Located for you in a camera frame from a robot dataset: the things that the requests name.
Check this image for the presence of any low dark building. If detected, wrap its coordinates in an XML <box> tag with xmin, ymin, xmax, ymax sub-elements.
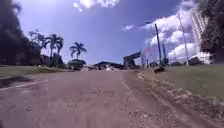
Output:
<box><xmin>92</xmin><ymin>60</ymin><xmax>126</xmax><ymax>71</ymax></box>

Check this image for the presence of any dark roofed structure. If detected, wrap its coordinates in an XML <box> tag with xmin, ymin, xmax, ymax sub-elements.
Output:
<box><xmin>122</xmin><ymin>51</ymin><xmax>143</xmax><ymax>70</ymax></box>

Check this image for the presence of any pale sign board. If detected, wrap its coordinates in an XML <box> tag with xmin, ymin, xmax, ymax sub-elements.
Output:
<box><xmin>145</xmin><ymin>47</ymin><xmax>151</xmax><ymax>68</ymax></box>

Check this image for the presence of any reddish worn asphalt road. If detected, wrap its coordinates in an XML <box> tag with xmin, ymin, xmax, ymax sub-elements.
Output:
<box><xmin>0</xmin><ymin>69</ymin><xmax>224</xmax><ymax>128</ymax></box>

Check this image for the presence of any palm tree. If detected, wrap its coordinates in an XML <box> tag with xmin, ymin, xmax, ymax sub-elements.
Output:
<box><xmin>44</xmin><ymin>33</ymin><xmax>65</xmax><ymax>67</ymax></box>
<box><xmin>68</xmin><ymin>41</ymin><xmax>88</xmax><ymax>62</ymax></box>

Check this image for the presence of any dark low object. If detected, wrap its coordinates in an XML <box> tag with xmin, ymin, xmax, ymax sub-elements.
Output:
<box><xmin>153</xmin><ymin>65</ymin><xmax>166</xmax><ymax>74</ymax></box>

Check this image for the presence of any dark street light pole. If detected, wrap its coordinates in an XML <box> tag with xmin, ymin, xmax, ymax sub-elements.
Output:
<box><xmin>145</xmin><ymin>21</ymin><xmax>163</xmax><ymax>68</ymax></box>

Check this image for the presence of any short dark pole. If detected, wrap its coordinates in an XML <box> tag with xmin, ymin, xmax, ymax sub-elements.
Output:
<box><xmin>162</xmin><ymin>42</ymin><xmax>167</xmax><ymax>65</ymax></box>

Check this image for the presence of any pale utility pole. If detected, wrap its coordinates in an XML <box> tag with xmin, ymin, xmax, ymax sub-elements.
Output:
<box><xmin>177</xmin><ymin>13</ymin><xmax>190</xmax><ymax>67</ymax></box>

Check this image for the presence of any gravel verge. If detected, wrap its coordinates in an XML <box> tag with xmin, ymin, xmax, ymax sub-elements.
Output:
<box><xmin>123</xmin><ymin>70</ymin><xmax>224</xmax><ymax>128</ymax></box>

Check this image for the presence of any thin leafy tree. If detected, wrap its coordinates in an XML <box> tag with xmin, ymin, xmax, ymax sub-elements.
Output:
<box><xmin>27</xmin><ymin>29</ymin><xmax>47</xmax><ymax>58</ymax></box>

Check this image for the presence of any wide grass slope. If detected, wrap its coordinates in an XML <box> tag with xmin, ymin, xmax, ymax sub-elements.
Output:
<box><xmin>139</xmin><ymin>63</ymin><xmax>224</xmax><ymax>103</ymax></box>

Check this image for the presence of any narrow grass strip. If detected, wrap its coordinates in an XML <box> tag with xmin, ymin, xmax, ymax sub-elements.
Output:
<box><xmin>0</xmin><ymin>65</ymin><xmax>69</xmax><ymax>80</ymax></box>

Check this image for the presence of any pale kerb line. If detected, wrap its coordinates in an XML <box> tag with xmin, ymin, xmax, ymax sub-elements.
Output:
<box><xmin>0</xmin><ymin>78</ymin><xmax>52</xmax><ymax>92</ymax></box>

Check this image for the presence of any white building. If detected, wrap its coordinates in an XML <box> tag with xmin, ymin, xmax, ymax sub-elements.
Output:
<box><xmin>190</xmin><ymin>8</ymin><xmax>213</xmax><ymax>65</ymax></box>

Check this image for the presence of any dark mass of trees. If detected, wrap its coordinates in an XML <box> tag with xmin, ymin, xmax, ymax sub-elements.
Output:
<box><xmin>0</xmin><ymin>0</ymin><xmax>42</xmax><ymax>67</ymax></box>

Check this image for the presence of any large dark leafy tree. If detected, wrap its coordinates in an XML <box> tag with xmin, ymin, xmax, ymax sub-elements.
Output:
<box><xmin>199</xmin><ymin>0</ymin><xmax>224</xmax><ymax>65</ymax></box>

